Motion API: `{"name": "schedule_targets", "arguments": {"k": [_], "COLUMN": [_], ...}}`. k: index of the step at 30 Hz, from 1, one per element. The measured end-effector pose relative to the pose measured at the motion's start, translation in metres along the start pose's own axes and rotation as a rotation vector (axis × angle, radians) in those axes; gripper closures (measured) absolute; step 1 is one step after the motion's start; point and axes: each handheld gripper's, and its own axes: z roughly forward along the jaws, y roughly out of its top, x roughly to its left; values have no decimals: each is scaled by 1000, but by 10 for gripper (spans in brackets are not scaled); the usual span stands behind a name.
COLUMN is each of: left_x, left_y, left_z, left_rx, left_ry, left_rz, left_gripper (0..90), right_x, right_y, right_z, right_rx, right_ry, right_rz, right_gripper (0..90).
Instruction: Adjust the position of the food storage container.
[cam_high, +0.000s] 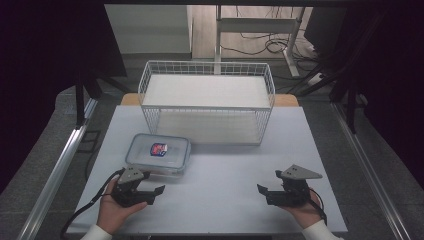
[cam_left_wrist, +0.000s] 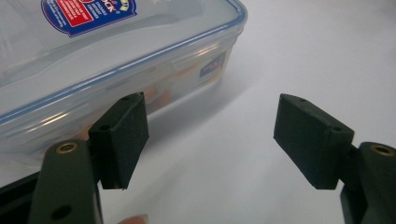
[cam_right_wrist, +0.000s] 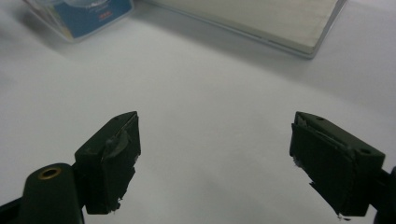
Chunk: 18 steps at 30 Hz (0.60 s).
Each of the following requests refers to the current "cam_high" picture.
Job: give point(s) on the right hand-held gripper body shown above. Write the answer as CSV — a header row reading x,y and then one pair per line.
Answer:
x,y
290,195

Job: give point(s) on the small red blue packet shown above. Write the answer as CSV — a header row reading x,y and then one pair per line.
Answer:
x,y
158,149

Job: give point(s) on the person's right hand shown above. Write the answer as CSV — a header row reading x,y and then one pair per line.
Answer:
x,y
308,213

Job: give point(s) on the wooden table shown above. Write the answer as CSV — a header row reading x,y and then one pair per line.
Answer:
x,y
130,99

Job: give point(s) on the dark curtain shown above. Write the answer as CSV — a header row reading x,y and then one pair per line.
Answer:
x,y
393,83
40,66

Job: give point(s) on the clear plastic lidded container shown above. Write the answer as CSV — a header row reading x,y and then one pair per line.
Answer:
x,y
173,156

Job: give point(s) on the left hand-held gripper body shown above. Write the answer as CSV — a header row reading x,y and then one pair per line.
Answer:
x,y
128,196

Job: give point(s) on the person's left hand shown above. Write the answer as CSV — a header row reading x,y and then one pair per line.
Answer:
x,y
111,213

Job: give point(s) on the black metal stand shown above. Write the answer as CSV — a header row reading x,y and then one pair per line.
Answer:
x,y
80,100

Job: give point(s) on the aluminium rail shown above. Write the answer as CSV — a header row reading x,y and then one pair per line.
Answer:
x,y
56,170
370,173

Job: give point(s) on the white cabinet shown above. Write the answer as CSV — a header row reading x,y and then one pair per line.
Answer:
x,y
150,28

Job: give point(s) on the white metal desk frame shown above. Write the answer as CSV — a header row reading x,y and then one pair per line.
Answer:
x,y
256,25

